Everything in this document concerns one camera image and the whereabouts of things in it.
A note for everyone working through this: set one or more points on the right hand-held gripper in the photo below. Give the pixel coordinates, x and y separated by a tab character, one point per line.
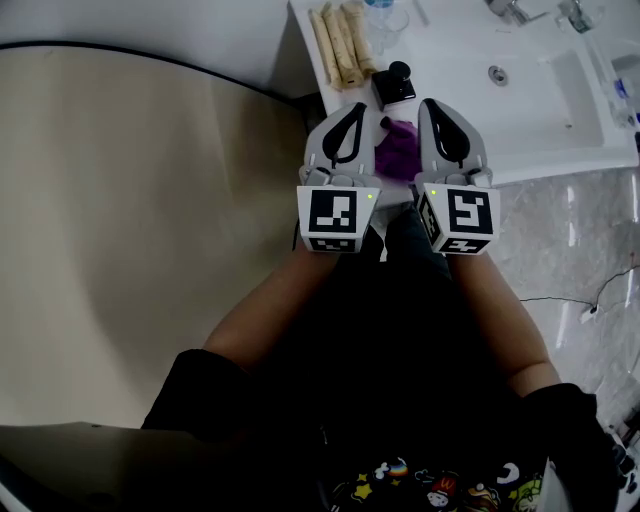
467	215

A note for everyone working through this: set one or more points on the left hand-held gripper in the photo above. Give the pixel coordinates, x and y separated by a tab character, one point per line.
332	215

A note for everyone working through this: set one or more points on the purple object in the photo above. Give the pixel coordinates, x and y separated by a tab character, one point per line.
397	150

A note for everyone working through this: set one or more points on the black soap dispenser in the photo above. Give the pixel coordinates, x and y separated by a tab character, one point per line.
392	87

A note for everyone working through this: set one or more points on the person's left forearm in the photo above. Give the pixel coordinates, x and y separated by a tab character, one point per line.
270	315

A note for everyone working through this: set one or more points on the person's right forearm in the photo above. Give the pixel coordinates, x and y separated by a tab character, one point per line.
500	325

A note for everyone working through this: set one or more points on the clear tube with blue cap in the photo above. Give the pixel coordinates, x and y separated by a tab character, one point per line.
620	102

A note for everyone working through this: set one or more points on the white sink basin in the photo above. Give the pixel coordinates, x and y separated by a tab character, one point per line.
460	115

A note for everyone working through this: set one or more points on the metal sink drain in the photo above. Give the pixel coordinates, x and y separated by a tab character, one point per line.
498	75

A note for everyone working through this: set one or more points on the beige rolled towel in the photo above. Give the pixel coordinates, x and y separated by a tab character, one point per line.
361	35
354	42
327	55
342	45

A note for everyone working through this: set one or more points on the clear glass cup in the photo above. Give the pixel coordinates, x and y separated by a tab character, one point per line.
389	30

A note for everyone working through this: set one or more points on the small clear stick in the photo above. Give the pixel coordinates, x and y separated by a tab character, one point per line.
421	12

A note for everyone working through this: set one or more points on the chrome faucet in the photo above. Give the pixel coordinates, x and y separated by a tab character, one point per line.
515	10

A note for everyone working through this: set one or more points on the white power strip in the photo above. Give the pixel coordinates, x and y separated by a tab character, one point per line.
590	315

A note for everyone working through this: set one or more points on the person's black printed clothing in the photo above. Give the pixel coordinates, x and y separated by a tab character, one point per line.
380	375

